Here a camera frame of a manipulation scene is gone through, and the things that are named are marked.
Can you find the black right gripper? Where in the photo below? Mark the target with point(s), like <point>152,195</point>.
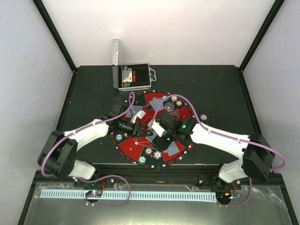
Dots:
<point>160,145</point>

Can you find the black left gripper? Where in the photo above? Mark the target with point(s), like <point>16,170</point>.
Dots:
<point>137,130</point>

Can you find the blue card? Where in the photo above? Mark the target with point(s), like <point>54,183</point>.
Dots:
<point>157,104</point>
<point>133,110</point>
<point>173,149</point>

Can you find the black triangular token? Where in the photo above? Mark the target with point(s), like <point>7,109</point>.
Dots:
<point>175,113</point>

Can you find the grey card deck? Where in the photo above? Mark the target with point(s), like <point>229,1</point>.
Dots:
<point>151,138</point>

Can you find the clear round dealer puck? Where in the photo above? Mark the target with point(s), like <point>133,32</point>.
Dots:
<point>169,106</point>

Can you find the brown chip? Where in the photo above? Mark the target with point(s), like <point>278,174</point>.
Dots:
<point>148,151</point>
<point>179,103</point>

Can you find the blue white chip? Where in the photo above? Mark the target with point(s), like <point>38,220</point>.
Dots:
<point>157,154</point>

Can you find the blue white chips seat one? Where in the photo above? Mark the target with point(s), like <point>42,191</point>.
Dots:
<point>174,98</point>

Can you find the purple white chip stack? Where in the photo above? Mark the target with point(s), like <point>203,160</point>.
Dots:
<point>203,117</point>

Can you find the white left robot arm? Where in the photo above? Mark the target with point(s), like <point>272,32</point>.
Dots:
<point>58,156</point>

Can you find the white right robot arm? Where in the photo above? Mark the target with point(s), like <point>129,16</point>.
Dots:
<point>253,155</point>

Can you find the round red black poker mat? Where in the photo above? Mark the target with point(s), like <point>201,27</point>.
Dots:
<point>133,147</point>

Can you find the open aluminium poker case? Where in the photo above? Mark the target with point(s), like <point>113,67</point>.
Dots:
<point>143,74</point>

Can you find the card pack in case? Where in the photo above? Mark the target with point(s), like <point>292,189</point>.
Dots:
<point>127,76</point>

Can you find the small green circuit board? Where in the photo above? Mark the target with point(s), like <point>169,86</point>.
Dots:
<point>94,193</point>

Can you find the light blue cable duct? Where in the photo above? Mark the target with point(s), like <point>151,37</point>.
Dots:
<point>133,195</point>

